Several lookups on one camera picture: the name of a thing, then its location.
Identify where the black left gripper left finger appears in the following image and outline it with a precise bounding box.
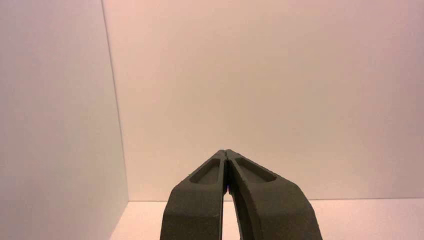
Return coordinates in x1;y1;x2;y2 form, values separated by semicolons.
159;149;229;240

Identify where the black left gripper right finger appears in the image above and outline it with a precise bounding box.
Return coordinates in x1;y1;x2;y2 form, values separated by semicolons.
226;149;323;240

